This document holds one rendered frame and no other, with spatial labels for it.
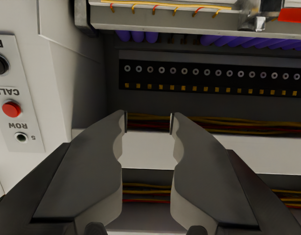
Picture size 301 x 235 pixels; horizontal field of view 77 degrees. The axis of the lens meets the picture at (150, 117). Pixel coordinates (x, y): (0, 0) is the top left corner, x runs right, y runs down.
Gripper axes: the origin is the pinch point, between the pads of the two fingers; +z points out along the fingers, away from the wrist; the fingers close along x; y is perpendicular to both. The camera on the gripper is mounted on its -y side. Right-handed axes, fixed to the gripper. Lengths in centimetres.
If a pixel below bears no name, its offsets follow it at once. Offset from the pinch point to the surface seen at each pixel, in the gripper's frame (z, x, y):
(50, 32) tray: 5.7, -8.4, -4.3
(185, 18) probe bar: 10.6, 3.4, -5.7
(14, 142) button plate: 5.0, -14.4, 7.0
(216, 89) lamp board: 21.1, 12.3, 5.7
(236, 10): 10.3, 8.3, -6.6
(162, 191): 17.6, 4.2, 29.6
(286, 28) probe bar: 10.4, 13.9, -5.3
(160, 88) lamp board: 21.0, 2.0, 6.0
